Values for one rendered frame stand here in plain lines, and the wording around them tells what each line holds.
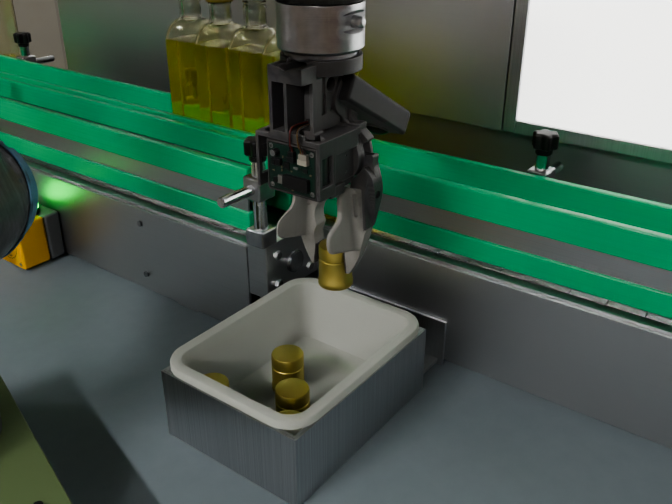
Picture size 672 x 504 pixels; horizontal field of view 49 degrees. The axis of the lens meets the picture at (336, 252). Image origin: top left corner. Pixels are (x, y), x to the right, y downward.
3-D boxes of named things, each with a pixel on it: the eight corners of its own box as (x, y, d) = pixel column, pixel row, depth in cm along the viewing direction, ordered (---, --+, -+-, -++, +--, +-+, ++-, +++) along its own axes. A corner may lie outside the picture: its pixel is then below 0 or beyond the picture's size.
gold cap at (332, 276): (339, 294, 73) (339, 255, 71) (311, 284, 75) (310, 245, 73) (359, 280, 75) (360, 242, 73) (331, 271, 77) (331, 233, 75)
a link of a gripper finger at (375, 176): (336, 227, 71) (324, 139, 67) (346, 221, 72) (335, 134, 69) (377, 233, 68) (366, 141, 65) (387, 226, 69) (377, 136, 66)
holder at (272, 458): (446, 365, 86) (451, 307, 82) (297, 508, 66) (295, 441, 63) (329, 318, 95) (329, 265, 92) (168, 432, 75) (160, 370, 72)
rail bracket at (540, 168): (565, 230, 89) (582, 123, 83) (543, 250, 84) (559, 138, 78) (534, 222, 91) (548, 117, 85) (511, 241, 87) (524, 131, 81)
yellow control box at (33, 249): (67, 256, 111) (59, 210, 108) (22, 275, 106) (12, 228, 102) (40, 243, 115) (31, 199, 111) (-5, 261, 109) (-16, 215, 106)
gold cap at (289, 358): (291, 401, 77) (290, 366, 75) (265, 389, 79) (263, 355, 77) (311, 384, 79) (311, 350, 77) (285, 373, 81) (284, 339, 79)
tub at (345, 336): (425, 384, 82) (429, 317, 78) (297, 507, 66) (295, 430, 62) (303, 333, 91) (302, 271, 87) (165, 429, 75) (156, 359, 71)
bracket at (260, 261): (321, 271, 93) (320, 221, 90) (272, 302, 86) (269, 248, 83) (299, 263, 95) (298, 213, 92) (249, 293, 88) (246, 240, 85)
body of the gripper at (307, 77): (255, 191, 67) (248, 57, 61) (313, 165, 73) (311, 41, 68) (323, 211, 63) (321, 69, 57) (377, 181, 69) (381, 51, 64)
